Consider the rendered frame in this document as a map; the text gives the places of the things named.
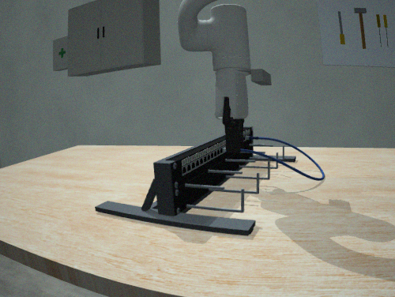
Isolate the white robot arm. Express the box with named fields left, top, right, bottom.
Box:
left=178, top=0, right=272, bottom=85

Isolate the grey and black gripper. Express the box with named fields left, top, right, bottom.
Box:
left=215, top=70, right=249, bottom=153

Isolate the black patch panel rack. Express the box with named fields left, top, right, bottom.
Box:
left=95, top=134, right=278, bottom=236

